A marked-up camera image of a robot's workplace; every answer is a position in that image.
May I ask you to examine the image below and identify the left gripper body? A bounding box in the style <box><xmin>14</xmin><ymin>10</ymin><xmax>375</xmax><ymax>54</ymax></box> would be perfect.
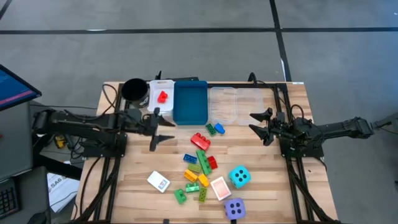
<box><xmin>136</xmin><ymin>112</ymin><xmax>157</xmax><ymax>138</ymax></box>

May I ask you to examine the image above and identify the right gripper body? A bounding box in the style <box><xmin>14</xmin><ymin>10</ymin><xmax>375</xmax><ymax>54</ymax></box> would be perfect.
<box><xmin>268</xmin><ymin>118</ymin><xmax>294</xmax><ymax>140</ymax></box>

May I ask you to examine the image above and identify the orange-yellow toy brick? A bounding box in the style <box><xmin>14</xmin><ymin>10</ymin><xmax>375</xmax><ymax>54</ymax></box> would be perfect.
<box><xmin>183</xmin><ymin>169</ymin><xmax>199</xmax><ymax>184</ymax></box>

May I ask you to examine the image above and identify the long green toy brick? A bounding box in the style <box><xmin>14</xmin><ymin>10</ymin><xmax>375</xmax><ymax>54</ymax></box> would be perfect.
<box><xmin>195</xmin><ymin>149</ymin><xmax>213</xmax><ymax>176</ymax></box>

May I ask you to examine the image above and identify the cyan foam die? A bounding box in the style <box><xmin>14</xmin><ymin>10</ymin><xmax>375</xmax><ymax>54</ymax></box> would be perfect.
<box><xmin>228</xmin><ymin>165</ymin><xmax>252</xmax><ymax>189</ymax></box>

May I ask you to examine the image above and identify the green stepped toy brick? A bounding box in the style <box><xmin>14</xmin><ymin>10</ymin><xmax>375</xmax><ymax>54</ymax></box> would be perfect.
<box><xmin>173</xmin><ymin>189</ymin><xmax>187</xmax><ymax>205</ymax></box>
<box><xmin>185</xmin><ymin>182</ymin><xmax>200</xmax><ymax>194</ymax></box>

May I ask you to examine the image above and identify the yellow rounded toy brick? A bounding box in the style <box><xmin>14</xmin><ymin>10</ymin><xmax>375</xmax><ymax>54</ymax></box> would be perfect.
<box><xmin>198</xmin><ymin>173</ymin><xmax>210</xmax><ymax>188</ymax></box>

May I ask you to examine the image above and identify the red-backed card deck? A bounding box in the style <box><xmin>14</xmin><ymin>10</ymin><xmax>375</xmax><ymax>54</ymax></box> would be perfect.
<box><xmin>210</xmin><ymin>175</ymin><xmax>233</xmax><ymax>202</ymax></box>

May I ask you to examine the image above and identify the purple foam die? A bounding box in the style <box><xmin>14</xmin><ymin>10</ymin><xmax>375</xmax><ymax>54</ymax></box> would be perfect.
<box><xmin>223</xmin><ymin>197</ymin><xmax>247</xmax><ymax>221</ymax></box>

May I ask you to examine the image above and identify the clear plastic bin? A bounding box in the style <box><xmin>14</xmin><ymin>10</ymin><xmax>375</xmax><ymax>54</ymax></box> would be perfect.
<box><xmin>208</xmin><ymin>86</ymin><xmax>238</xmax><ymax>125</ymax></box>
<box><xmin>235</xmin><ymin>88</ymin><xmax>266</xmax><ymax>126</ymax></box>

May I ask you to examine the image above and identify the white plastic bin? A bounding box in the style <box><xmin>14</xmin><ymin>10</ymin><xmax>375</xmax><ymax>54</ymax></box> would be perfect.
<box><xmin>147</xmin><ymin>79</ymin><xmax>175</xmax><ymax>118</ymax></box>

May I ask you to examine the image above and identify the blue plastic bin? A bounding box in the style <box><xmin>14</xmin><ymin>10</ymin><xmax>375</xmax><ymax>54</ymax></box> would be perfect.
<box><xmin>172</xmin><ymin>80</ymin><xmax>209</xmax><ymax>126</ymax></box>

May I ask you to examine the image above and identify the black cup with face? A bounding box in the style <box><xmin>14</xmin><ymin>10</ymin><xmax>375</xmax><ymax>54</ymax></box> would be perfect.
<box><xmin>120</xmin><ymin>77</ymin><xmax>150</xmax><ymax>109</ymax></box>

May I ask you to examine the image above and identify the white playing card box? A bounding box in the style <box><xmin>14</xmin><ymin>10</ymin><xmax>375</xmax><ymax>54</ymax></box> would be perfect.
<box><xmin>146</xmin><ymin>170</ymin><xmax>171</xmax><ymax>194</ymax></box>

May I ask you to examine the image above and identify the yellow hand tool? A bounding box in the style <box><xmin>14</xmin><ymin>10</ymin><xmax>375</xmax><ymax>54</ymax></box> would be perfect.
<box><xmin>54</xmin><ymin>135</ymin><xmax>67</xmax><ymax>149</ymax></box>

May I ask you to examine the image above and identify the grey stand leg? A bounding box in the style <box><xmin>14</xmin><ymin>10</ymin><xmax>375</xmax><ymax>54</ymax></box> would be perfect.
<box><xmin>371</xmin><ymin>112</ymin><xmax>398</xmax><ymax>131</ymax></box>

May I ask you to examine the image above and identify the white printed paper sheet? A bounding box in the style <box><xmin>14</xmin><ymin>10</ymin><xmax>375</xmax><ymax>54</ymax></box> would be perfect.
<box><xmin>46</xmin><ymin>172</ymin><xmax>81</xmax><ymax>213</ymax></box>

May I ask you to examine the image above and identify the grey desk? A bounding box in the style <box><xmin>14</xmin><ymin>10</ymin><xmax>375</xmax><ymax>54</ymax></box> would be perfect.
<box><xmin>0</xmin><ymin>99</ymin><xmax>52</xmax><ymax>224</ymax></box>

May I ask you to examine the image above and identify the computer monitor with blue screen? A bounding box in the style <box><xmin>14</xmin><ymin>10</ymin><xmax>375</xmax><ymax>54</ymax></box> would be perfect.
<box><xmin>0</xmin><ymin>63</ymin><xmax>43</xmax><ymax>112</ymax></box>

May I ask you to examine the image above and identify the black computer mouse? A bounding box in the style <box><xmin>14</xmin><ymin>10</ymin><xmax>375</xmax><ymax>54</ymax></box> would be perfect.
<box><xmin>27</xmin><ymin>212</ymin><xmax>47</xmax><ymax>224</ymax></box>

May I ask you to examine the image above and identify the black keyboard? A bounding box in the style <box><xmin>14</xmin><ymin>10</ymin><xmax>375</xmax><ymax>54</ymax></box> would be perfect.
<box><xmin>0</xmin><ymin>177</ymin><xmax>20</xmax><ymax>220</ymax></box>

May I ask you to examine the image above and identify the black power cable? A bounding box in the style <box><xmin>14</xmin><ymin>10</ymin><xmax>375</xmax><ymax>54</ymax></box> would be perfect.
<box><xmin>101</xmin><ymin>83</ymin><xmax>119</xmax><ymax>116</ymax></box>

